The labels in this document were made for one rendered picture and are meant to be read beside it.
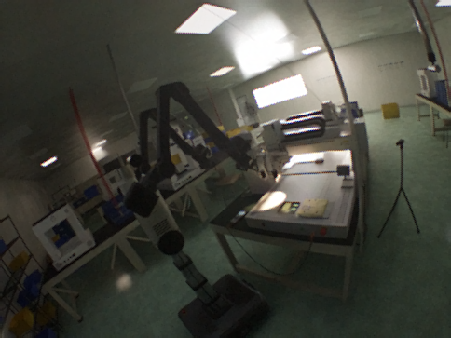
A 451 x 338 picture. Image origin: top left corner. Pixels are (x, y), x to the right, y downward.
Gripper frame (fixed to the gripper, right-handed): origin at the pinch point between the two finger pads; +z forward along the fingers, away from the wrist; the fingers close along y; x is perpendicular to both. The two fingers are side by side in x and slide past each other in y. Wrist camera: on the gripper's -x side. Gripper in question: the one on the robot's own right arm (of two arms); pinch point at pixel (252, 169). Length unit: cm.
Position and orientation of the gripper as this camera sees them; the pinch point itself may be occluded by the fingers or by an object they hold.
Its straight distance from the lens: 113.7
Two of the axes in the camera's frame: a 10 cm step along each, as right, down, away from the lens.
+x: -4.5, 8.4, -3.2
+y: -5.9, -0.1, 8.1
